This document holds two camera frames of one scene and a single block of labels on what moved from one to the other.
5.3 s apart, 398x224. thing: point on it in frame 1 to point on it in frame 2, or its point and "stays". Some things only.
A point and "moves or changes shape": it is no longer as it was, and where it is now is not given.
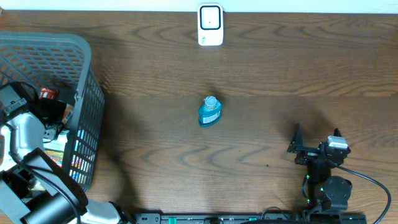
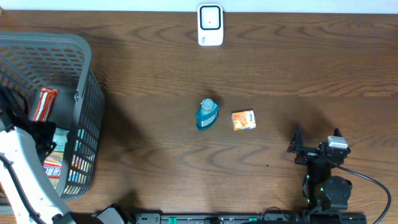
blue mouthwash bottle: [211, 112] moves or changes shape
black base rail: [281, 218] stays
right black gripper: [296, 145] stays
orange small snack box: [68, 112] to [244, 119]
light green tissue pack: [58, 144] stays
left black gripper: [56, 105] to [45, 128]
